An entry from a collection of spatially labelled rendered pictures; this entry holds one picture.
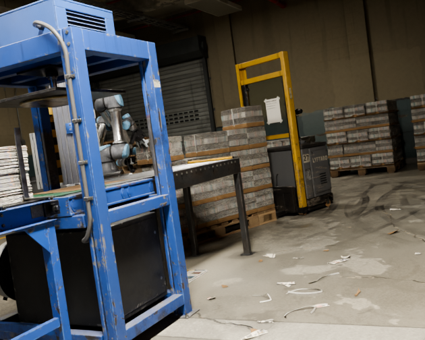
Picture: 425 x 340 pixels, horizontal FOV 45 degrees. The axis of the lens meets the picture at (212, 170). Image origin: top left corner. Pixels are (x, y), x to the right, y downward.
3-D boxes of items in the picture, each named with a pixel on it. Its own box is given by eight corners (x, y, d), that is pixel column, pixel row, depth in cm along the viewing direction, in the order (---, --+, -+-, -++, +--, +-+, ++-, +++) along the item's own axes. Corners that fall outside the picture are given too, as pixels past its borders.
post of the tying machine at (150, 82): (181, 310, 297) (143, 46, 289) (193, 311, 293) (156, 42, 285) (173, 316, 289) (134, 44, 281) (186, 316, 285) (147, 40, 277)
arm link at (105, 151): (100, 162, 427) (98, 146, 426) (116, 160, 426) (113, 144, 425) (96, 162, 415) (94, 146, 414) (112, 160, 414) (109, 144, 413)
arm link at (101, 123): (97, 156, 463) (110, 111, 495) (83, 157, 467) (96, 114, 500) (103, 163, 472) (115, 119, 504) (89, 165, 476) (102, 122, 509)
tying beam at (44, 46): (36, 88, 329) (34, 73, 329) (157, 60, 286) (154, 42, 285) (-60, 84, 270) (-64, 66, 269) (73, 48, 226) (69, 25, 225)
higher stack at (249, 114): (234, 224, 575) (219, 110, 568) (252, 219, 595) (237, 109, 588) (260, 225, 546) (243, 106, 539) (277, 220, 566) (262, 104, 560)
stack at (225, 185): (152, 249, 497) (139, 164, 492) (235, 224, 575) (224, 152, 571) (176, 251, 468) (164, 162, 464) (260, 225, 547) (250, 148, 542)
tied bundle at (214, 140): (185, 158, 531) (182, 136, 530) (206, 154, 551) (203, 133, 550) (209, 155, 503) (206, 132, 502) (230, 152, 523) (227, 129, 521)
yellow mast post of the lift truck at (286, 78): (296, 207, 575) (276, 52, 566) (301, 206, 581) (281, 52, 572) (302, 207, 569) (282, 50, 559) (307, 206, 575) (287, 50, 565)
